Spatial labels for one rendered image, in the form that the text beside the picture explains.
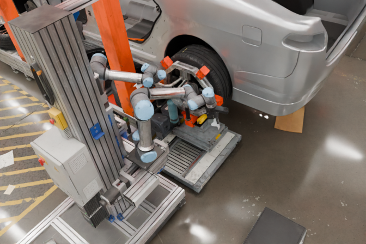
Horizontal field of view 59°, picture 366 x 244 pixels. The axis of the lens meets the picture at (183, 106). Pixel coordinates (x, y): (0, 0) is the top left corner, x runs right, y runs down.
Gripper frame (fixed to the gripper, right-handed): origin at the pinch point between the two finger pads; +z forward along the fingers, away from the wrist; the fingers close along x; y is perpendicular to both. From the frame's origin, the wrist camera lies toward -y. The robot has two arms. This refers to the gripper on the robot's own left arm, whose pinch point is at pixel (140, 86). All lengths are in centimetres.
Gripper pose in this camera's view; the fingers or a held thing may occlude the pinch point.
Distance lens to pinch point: 287.5
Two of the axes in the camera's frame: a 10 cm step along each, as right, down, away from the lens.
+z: -5.9, 2.9, 7.6
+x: 7.9, 0.1, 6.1
